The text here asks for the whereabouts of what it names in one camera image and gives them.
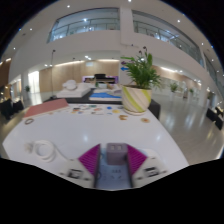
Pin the blue mat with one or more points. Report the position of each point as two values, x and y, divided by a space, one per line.
103 95

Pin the flat pink-red board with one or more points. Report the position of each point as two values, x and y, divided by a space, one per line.
46 107

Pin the yellow round sticker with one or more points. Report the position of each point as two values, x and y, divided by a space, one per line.
115 111

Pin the group of black chairs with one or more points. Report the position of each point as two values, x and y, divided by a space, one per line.
10 107
215 116

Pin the arrow direction sign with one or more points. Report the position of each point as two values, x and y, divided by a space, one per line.
124 68

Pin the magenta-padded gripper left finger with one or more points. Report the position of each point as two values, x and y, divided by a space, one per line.
87 160

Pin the green plant in striped pot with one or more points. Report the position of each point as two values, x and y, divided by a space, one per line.
136 98

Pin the small green potted plant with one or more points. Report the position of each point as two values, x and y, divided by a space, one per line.
27 88
173 87

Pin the blue round sticker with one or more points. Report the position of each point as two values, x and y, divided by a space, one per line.
109 107

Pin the orange round disc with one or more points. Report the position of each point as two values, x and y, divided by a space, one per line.
145 120

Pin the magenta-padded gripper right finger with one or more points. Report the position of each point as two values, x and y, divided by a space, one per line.
136 159

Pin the brown curved sticker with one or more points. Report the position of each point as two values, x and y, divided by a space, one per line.
122 117

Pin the small grey-purple charger block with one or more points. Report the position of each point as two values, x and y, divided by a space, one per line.
116 154

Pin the dark piano with lit screen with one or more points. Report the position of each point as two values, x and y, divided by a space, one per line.
100 78

